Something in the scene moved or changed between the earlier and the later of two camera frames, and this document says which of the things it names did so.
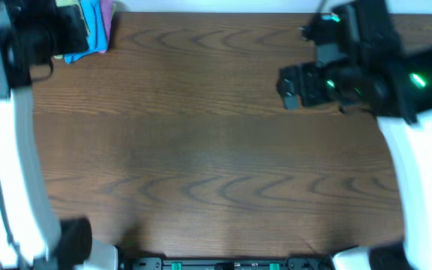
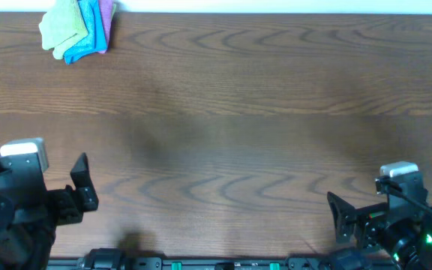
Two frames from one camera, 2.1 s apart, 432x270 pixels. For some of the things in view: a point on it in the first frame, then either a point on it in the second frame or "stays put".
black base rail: (227, 263) stays put
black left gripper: (72, 28) → (66, 202)
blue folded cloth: (97, 39) stays put
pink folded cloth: (106, 8) stays put
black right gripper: (310, 85) → (359, 220)
